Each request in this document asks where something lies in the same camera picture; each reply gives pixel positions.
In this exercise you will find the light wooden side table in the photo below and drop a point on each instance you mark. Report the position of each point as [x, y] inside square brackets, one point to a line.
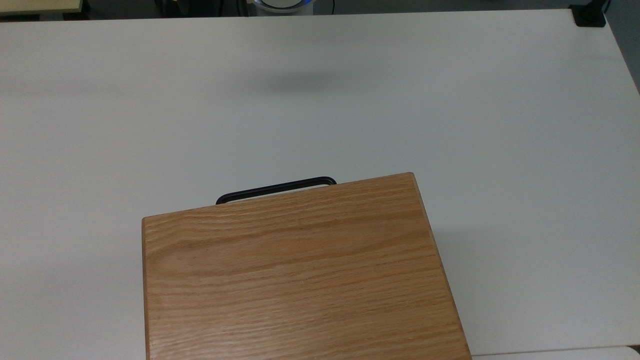
[40, 5]

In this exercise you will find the black table clamp mount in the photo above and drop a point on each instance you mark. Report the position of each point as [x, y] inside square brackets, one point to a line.
[589, 15]

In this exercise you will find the oak wooden drawer cabinet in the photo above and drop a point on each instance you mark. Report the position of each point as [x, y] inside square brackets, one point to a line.
[300, 270]

